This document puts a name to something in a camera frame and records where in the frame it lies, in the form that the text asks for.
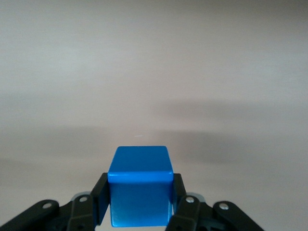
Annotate blue wooden block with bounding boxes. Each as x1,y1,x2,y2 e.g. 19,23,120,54
107,146,174,228

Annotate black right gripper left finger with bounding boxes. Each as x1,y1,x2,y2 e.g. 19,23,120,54
0,172,111,231

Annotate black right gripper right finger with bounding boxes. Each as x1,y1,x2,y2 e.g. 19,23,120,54
166,173,264,231

